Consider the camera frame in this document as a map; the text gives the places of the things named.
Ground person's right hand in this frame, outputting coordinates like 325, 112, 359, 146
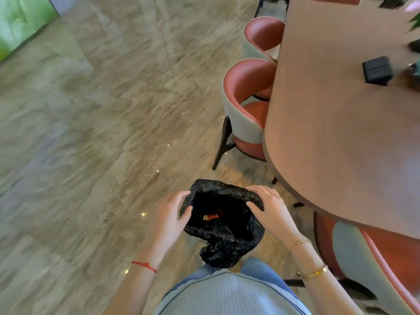
245, 185, 301, 246

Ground person's left hand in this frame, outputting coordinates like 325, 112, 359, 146
144, 190, 193, 258

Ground black trash bag bin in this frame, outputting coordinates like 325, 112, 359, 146
179, 179, 266, 269

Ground blue jeans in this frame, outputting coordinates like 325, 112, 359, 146
164, 257, 301, 299

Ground light blue ribbed shirt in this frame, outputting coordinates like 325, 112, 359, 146
154, 269, 311, 315

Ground light wooden dining table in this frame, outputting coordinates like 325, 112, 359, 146
262, 0, 420, 240

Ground frosted glass window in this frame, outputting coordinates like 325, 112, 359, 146
0, 0, 60, 63

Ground thin gold chain bracelet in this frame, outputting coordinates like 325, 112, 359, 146
289, 239, 312, 255

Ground red string bracelet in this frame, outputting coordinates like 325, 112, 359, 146
131, 261, 158, 274

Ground gold bangle bracelet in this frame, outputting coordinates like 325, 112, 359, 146
296, 265, 328, 280

